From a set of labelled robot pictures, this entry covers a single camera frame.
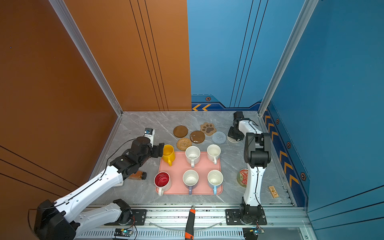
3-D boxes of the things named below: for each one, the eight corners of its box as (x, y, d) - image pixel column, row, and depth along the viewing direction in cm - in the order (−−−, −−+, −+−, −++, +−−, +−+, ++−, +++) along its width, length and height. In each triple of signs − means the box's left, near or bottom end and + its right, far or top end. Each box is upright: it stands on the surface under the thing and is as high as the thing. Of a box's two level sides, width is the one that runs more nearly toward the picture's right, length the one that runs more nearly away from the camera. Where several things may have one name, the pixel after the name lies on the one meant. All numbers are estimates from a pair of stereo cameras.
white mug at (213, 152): (207, 167, 91) (208, 160, 84) (206, 151, 98) (207, 144, 91) (220, 167, 91) (222, 160, 84) (218, 151, 98) (220, 144, 91)
